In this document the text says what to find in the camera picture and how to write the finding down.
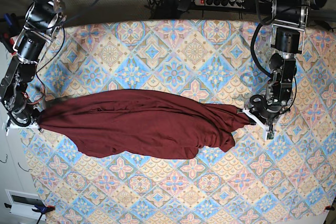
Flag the white floor outlet box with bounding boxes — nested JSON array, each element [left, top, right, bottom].
[[5, 189, 43, 220]]

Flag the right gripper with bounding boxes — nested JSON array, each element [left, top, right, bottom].
[[5, 103, 41, 130]]

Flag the blue clamp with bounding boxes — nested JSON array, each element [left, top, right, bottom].
[[4, 13, 19, 36], [4, 203, 55, 223]]

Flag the orange clamp lower right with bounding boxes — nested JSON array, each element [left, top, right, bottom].
[[325, 206, 335, 211]]

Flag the maroon long-sleeve t-shirt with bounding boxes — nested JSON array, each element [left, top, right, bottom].
[[38, 89, 250, 159]]

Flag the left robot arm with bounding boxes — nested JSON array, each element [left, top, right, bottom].
[[241, 0, 310, 132]]

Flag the white power strip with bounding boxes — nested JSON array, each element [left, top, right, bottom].
[[194, 0, 244, 9]]

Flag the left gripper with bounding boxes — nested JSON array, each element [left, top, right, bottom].
[[237, 94, 290, 126]]

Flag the blue clamp upper left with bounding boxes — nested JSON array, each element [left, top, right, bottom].
[[4, 13, 19, 36]]

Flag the patterned tile tablecloth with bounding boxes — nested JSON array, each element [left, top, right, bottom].
[[18, 20, 335, 223]]

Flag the blue clamp lower left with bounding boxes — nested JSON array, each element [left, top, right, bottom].
[[4, 203, 55, 223]]

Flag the orange black clamp upper left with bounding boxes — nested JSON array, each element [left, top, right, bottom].
[[0, 33, 16, 55]]

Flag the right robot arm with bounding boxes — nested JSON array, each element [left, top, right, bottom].
[[1, 0, 66, 131]]

